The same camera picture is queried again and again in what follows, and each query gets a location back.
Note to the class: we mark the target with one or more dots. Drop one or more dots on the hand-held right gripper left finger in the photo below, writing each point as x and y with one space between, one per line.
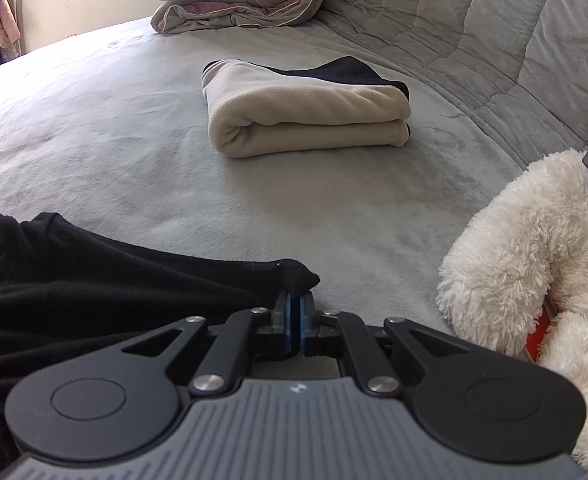
288 321

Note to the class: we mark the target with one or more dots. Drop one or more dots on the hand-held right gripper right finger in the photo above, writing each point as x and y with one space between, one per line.
306 321

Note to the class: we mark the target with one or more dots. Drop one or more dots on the black t-shirt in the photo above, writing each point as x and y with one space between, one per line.
74 300

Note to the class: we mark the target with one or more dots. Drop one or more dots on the folded beige and black garment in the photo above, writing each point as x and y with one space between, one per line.
299 110

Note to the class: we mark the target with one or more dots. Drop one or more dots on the white plush toy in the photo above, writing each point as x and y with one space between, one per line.
524 240

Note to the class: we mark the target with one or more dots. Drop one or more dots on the red orange item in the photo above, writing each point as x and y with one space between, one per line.
540 335

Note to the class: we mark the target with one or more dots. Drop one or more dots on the grey quilted bed cover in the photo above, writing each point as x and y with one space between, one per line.
499 35

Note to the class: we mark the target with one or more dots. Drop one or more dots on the pink hanging garment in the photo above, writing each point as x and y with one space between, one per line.
4 27

